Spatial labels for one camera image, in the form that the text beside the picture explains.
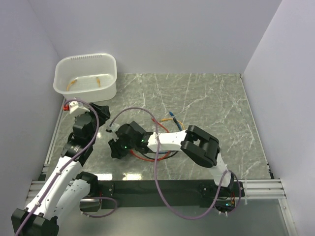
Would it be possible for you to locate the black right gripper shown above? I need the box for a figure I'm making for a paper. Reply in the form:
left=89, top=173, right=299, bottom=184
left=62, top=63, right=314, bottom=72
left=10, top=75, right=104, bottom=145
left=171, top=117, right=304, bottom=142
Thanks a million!
left=109, top=135, right=136, bottom=160

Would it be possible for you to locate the red ethernet cable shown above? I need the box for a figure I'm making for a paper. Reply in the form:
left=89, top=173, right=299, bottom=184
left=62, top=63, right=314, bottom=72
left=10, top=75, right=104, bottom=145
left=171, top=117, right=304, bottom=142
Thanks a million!
left=129, top=117, right=171, bottom=162

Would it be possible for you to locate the yellow ethernet cable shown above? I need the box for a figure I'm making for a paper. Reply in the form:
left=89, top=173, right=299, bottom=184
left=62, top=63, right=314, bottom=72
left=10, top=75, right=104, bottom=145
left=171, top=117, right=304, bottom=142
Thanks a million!
left=160, top=118, right=185, bottom=131

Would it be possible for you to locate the blue ethernet cable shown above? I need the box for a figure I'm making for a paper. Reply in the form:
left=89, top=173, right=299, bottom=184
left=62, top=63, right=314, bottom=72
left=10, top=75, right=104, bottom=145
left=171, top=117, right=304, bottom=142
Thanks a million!
left=157, top=112, right=186, bottom=154

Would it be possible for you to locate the black network switch box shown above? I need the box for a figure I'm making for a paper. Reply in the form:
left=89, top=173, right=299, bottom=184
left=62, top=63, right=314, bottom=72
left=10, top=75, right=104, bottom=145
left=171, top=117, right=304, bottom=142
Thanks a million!
left=130, top=121, right=153, bottom=142

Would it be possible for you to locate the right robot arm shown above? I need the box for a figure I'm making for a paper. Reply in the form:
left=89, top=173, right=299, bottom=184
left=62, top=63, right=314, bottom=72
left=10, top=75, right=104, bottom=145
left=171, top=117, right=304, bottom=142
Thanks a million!
left=106, top=121, right=234, bottom=196

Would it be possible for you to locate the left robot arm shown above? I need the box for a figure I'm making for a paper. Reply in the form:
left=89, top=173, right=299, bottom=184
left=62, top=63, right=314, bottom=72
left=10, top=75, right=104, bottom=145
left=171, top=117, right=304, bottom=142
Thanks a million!
left=11, top=100, right=111, bottom=236

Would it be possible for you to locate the white plastic tub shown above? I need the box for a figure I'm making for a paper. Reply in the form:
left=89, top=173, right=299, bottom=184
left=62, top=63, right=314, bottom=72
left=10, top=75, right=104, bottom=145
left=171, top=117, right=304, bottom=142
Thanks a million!
left=53, top=53, right=117, bottom=102

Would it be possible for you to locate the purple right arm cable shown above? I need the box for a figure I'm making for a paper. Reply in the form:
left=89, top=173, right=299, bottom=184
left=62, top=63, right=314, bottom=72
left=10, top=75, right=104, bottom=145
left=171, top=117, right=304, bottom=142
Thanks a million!
left=108, top=107, right=242, bottom=219

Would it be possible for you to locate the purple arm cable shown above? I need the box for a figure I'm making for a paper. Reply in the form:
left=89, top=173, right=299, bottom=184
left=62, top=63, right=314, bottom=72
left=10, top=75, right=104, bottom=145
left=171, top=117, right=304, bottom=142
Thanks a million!
left=14, top=98, right=118, bottom=236
left=108, top=107, right=242, bottom=219

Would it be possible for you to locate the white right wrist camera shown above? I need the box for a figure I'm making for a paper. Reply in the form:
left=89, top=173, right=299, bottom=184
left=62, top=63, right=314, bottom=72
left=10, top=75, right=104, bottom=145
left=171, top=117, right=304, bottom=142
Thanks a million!
left=106, top=123, right=120, bottom=141

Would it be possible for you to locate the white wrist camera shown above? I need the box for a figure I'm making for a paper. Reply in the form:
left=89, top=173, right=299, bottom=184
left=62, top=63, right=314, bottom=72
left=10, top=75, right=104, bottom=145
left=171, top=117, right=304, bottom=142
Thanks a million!
left=63, top=101, right=89, bottom=117
left=106, top=123, right=120, bottom=141

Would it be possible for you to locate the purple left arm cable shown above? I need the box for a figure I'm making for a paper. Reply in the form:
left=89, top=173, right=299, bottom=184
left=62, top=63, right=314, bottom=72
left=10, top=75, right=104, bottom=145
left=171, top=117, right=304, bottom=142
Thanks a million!
left=14, top=98, right=118, bottom=236

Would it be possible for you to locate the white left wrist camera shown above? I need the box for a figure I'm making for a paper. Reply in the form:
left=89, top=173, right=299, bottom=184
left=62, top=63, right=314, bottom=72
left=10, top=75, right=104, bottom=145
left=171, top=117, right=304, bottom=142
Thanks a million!
left=63, top=101, right=89, bottom=117

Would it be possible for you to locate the orange cable in tub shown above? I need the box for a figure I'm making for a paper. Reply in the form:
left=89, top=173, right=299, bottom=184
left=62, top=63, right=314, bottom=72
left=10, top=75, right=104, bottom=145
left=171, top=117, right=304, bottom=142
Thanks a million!
left=65, top=76, right=102, bottom=92

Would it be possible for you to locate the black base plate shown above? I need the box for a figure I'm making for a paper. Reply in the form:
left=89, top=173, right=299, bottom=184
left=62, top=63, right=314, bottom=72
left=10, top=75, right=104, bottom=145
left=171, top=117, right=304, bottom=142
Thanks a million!
left=68, top=179, right=247, bottom=210

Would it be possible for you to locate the aluminium rail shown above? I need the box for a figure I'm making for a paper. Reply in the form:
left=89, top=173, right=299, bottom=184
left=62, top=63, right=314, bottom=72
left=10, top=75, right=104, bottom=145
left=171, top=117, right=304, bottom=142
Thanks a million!
left=26, top=178, right=287, bottom=202

